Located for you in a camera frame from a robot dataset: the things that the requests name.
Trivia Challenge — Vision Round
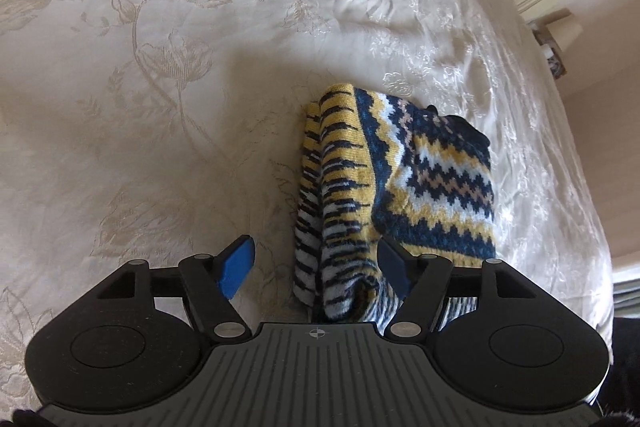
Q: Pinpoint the navy yellow white knit sweater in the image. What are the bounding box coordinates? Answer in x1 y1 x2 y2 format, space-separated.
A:
293 84 497 331

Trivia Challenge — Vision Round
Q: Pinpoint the cream floral embroidered bedspread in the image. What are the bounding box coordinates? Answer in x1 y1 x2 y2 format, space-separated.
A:
1 0 613 415

